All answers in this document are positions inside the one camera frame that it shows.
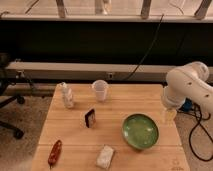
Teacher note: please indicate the pale yellow gripper tip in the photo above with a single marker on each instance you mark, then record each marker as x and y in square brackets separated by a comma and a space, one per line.
[169, 115]

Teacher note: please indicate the blue object behind arm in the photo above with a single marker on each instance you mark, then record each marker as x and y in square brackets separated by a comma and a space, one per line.
[187, 106]

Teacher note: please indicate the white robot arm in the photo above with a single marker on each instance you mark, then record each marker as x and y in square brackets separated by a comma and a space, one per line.
[186, 82]

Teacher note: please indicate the black standing eraser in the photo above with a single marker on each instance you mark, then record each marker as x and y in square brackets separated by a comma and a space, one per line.
[90, 118]

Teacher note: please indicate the green ceramic bowl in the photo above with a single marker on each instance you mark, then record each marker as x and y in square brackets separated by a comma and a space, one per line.
[140, 131]

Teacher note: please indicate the clear plastic cup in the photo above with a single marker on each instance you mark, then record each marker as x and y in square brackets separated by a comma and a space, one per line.
[100, 88]

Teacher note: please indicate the small white bottle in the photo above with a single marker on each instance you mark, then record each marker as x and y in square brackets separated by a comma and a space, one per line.
[67, 95]

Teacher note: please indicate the red chip bag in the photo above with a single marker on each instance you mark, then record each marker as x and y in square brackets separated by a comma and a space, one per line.
[55, 153]

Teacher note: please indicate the black office chair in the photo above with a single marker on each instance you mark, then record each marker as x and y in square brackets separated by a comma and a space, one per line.
[4, 83]

